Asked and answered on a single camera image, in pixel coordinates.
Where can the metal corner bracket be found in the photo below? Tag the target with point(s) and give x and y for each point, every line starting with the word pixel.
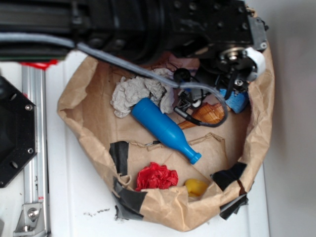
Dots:
pixel 31 221

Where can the white tray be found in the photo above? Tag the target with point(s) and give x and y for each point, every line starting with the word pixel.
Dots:
pixel 81 204

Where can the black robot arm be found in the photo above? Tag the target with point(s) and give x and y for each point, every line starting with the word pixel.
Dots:
pixel 34 31

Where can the black hexagonal mount plate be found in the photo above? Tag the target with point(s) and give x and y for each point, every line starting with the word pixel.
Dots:
pixel 17 131

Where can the blue plastic bottle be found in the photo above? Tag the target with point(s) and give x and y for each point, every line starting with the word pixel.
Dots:
pixel 163 128

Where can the crumpled red paper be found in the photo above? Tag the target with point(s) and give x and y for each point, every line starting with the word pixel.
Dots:
pixel 155 176

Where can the brown conch seashell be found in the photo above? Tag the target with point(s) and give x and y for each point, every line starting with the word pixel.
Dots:
pixel 207 115

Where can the crumpled white paper towel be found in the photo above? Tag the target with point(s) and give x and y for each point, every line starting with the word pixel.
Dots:
pixel 129 91

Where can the brown paper bag bin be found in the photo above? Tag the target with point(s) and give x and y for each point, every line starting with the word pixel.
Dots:
pixel 231 154

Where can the blue sponge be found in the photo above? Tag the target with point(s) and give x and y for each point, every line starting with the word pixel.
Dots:
pixel 237 102

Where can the aluminium extrusion rail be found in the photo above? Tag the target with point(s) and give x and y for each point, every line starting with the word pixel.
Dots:
pixel 36 184

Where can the yellow plastic lemon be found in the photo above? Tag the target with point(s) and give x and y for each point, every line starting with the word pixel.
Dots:
pixel 195 187

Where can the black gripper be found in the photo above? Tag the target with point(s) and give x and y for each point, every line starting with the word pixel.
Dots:
pixel 224 34

